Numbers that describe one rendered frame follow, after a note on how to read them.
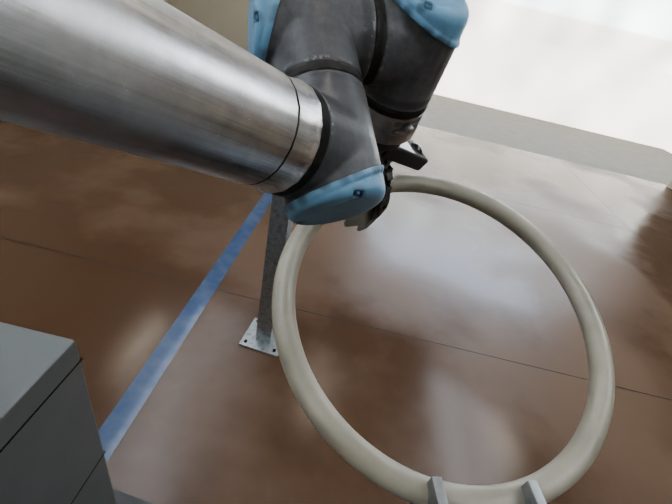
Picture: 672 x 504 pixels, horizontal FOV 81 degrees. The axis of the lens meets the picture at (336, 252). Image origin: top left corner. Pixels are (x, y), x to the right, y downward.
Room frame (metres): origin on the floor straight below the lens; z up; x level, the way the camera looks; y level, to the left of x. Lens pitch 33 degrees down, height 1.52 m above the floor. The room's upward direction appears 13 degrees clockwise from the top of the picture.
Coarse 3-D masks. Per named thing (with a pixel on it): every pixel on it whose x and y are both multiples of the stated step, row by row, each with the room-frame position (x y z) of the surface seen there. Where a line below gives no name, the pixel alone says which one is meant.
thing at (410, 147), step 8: (408, 144) 0.60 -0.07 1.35; (416, 144) 0.62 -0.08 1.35; (384, 152) 0.54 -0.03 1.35; (392, 152) 0.55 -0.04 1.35; (400, 152) 0.56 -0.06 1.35; (408, 152) 0.57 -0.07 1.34; (416, 152) 0.60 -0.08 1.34; (392, 160) 0.56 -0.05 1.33; (400, 160) 0.57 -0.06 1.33; (408, 160) 0.58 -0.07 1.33; (416, 160) 0.59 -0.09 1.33; (424, 160) 0.61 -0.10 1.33; (416, 168) 0.61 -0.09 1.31
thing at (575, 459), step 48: (432, 192) 0.63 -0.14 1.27; (480, 192) 0.65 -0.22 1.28; (288, 240) 0.46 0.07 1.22; (528, 240) 0.60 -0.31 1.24; (288, 288) 0.38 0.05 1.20; (576, 288) 0.52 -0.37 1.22; (288, 336) 0.33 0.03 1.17; (336, 432) 0.25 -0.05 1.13; (576, 432) 0.33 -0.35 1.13; (384, 480) 0.22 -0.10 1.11; (576, 480) 0.27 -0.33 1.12
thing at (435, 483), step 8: (432, 480) 0.22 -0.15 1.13; (440, 480) 0.22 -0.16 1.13; (528, 480) 0.25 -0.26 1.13; (432, 488) 0.22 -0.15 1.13; (440, 488) 0.22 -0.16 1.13; (528, 488) 0.24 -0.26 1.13; (536, 488) 0.24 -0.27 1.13; (432, 496) 0.21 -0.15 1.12; (440, 496) 0.21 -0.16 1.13; (528, 496) 0.24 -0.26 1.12; (536, 496) 0.23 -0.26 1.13
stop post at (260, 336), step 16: (272, 208) 1.35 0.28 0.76; (272, 224) 1.35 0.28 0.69; (288, 224) 1.35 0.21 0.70; (272, 240) 1.35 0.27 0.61; (272, 256) 1.35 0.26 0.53; (272, 272) 1.35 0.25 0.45; (272, 288) 1.35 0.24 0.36; (256, 320) 1.47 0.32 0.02; (256, 336) 1.35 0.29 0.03; (272, 336) 1.37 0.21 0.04; (272, 352) 1.29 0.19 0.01
